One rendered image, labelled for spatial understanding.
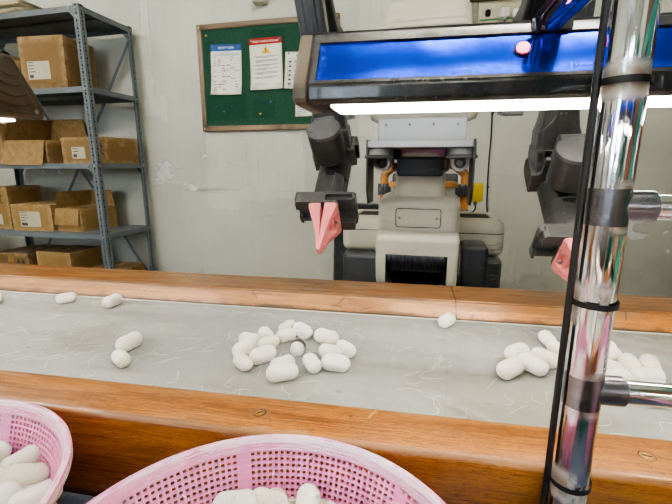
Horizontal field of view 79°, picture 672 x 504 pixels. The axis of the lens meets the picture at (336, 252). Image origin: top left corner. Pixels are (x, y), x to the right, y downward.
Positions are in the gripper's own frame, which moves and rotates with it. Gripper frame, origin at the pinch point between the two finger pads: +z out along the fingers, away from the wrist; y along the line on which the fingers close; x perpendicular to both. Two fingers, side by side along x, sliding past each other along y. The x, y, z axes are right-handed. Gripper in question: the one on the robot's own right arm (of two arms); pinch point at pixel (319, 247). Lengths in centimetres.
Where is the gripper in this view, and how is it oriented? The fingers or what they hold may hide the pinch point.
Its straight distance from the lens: 64.1
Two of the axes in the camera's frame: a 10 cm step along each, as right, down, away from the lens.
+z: -1.3, 7.9, -6.0
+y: 9.8, 0.3, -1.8
